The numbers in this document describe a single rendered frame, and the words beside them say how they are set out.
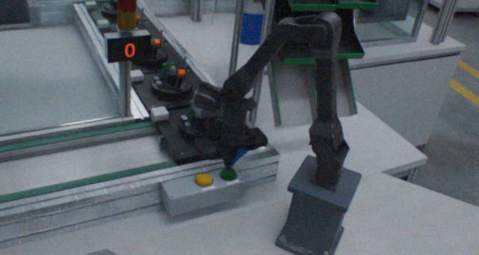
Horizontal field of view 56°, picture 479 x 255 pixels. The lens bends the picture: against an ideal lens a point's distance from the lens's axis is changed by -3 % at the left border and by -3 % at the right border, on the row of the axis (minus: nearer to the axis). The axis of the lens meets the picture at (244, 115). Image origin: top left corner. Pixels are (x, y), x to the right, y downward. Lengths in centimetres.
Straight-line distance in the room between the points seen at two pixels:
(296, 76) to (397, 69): 118
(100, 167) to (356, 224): 72
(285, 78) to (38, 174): 77
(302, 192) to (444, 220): 54
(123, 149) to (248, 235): 45
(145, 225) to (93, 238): 13
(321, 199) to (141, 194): 45
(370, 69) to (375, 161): 91
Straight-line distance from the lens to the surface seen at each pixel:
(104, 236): 122
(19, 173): 135
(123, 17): 127
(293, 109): 145
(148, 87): 159
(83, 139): 140
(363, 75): 242
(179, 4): 253
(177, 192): 118
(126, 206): 123
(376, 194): 147
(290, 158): 152
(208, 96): 113
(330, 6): 131
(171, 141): 133
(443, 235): 143
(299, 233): 118
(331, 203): 108
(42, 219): 120
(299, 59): 133
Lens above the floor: 175
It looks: 32 degrees down
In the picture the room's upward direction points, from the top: 8 degrees clockwise
